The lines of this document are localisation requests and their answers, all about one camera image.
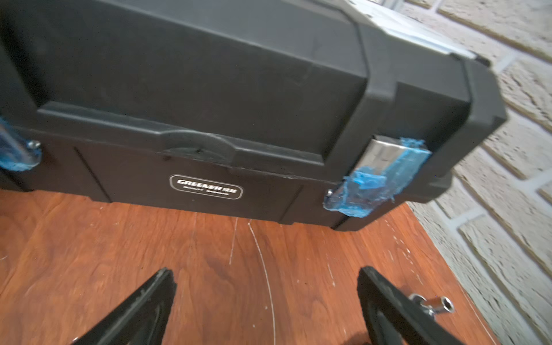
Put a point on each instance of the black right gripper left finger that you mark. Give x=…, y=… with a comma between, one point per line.
x=142, y=318

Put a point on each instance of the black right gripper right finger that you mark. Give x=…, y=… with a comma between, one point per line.
x=391, y=317

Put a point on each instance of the black grey toolbox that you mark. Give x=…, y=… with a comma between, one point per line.
x=317, y=112

